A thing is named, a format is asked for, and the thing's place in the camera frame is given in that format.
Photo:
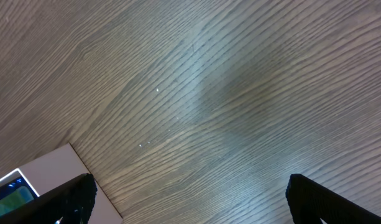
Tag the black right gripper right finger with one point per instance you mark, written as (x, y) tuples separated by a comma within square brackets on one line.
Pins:
[(312, 203)]

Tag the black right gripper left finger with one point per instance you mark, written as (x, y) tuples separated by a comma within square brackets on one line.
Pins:
[(69, 203)]

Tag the green white soap box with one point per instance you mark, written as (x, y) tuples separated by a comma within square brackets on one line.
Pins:
[(14, 194)]

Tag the white cardboard box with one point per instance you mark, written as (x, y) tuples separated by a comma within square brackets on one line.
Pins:
[(54, 169)]

